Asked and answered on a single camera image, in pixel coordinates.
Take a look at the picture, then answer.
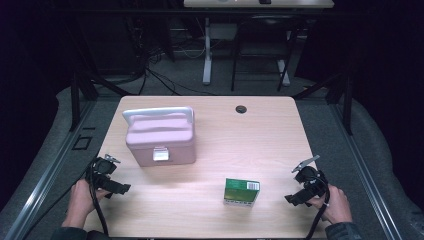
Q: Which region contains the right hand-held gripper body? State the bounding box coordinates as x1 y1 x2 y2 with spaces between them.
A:
291 154 329 199

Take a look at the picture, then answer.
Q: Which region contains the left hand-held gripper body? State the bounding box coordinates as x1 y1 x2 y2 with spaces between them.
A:
85 153 121 189

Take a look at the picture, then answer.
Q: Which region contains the green carton box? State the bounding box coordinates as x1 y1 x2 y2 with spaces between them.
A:
223 177 261 208

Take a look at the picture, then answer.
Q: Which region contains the pink storage box white handle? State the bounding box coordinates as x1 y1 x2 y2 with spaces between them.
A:
121 106 197 168

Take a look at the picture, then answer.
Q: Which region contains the person's right hand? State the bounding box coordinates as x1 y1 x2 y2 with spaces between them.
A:
308 185 353 225

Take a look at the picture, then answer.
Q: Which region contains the person's left hand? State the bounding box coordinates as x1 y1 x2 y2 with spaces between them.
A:
68 178 111 219

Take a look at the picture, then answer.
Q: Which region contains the black metal stand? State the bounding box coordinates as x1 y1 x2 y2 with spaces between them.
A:
293 66 355 136
68 66 100 133

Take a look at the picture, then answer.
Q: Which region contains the white desk leg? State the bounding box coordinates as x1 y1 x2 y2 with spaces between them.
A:
202 16 214 86
277 59 291 87

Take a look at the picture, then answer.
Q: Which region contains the black chair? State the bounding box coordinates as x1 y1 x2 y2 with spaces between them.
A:
230 13 298 93

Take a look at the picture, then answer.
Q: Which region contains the right hand-held gripper black cable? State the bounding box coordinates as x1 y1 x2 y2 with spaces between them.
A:
304 179 332 240

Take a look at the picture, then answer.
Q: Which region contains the hand-held gripper black cable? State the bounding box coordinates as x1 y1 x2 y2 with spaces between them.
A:
304 179 332 240
87 164 110 237

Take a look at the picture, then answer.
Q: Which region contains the left hand-held gripper black cable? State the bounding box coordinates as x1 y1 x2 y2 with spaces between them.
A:
87 164 110 237

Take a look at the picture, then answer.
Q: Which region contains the metal floor rail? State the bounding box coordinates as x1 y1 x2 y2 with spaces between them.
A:
332 103 405 240
4 99 98 240

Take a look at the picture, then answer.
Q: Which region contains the black floor cable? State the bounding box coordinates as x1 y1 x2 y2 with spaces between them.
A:
143 66 218 98

